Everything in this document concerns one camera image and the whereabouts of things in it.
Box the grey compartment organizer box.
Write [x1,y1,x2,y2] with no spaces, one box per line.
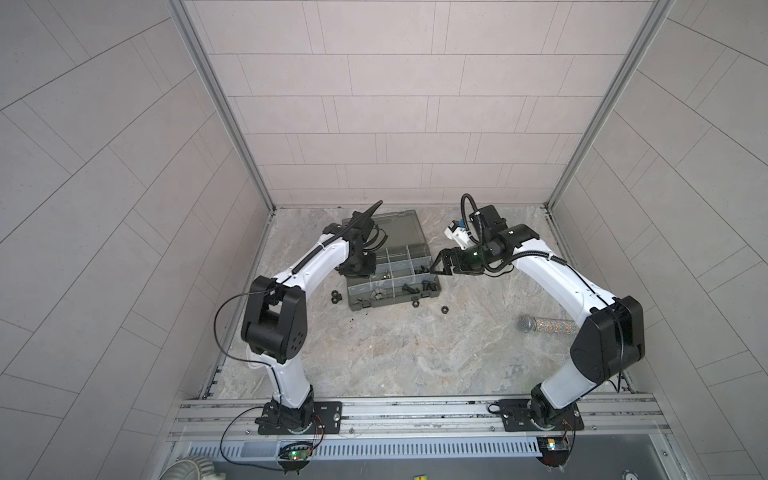
[347,210,441,311]

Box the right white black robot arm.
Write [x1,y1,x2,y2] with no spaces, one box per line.
[430,193,645,430]

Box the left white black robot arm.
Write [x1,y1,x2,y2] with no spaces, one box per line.
[240,208,376,415]

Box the glitter tube with cap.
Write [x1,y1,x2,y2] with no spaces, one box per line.
[517,315,579,335]

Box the right controller board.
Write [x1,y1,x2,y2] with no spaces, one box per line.
[537,437,572,468]

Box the controller board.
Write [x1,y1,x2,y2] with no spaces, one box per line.
[277,441,315,472]
[537,437,572,468]

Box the left controller board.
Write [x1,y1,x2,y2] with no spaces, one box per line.
[277,441,315,472]

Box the white fan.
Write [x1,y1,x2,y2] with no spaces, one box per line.
[159,456,227,480]

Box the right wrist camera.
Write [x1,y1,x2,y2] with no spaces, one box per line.
[444,220,476,250]

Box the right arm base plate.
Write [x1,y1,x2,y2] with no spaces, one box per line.
[486,399,584,432]

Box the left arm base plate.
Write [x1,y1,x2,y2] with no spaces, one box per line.
[255,399,343,435]

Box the aluminium rail frame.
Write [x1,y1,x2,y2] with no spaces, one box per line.
[168,393,671,441]

